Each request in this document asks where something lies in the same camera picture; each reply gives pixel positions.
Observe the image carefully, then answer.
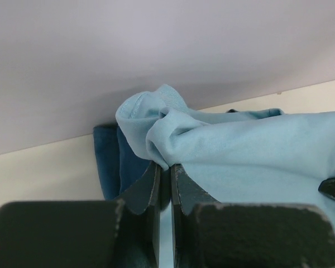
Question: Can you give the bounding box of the light blue t shirt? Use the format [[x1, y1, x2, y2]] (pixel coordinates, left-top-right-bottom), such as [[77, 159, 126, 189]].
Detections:
[[115, 83, 335, 208]]

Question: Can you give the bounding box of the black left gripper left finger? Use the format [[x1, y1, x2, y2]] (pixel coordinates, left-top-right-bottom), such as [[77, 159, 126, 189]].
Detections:
[[0, 163, 161, 267]]

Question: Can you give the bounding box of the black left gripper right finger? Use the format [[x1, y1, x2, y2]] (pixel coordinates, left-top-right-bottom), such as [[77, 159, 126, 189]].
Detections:
[[170, 165, 335, 267]]

